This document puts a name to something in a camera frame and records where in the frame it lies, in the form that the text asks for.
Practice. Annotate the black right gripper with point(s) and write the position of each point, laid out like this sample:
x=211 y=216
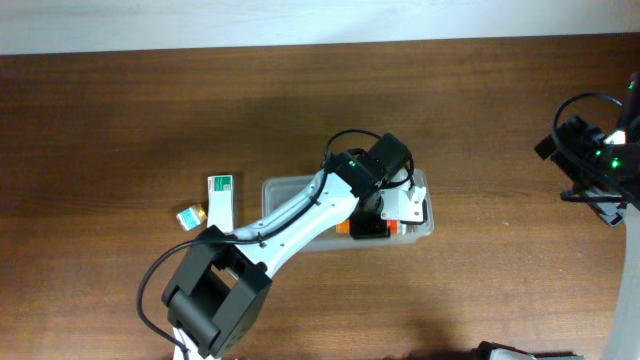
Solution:
x=584 y=138

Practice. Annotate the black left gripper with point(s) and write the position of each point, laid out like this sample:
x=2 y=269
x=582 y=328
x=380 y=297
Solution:
x=372 y=226

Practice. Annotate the orange tablet tube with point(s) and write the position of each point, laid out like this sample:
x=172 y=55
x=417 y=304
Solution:
x=395 y=227

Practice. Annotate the white green Panadol box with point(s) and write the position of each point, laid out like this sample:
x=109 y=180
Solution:
x=221 y=202

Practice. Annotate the small jar gold lid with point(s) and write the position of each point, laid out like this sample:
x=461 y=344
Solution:
x=191 y=217

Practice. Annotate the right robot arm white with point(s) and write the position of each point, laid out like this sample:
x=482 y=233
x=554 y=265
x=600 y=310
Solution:
x=616 y=203

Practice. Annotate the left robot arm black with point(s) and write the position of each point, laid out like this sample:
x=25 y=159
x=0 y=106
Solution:
x=218 y=289

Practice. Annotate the clear plastic container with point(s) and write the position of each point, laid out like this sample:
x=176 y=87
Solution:
x=277 y=191

